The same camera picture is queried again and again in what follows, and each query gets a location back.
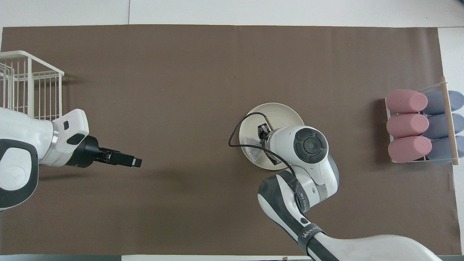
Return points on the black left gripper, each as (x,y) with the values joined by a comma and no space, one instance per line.
(85,154)

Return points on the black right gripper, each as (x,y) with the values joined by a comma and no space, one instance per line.
(264,132)

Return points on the clear plastic item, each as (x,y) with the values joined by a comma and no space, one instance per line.
(253,150)

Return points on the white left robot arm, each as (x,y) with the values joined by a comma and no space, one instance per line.
(21,145)

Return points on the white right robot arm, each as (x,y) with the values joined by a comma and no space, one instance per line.
(319,174)

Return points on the cream round plate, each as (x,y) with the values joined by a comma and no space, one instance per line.
(281,114)

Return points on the brown paper table mat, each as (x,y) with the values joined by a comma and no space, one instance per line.
(181,90)

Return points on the pink plastic cup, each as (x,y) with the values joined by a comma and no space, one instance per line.
(406,125)
(409,149)
(406,101)

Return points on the blue plastic cup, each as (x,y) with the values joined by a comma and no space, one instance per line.
(440,149)
(438,127)
(436,102)

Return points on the white cup holder rack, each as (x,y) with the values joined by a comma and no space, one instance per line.
(448,116)

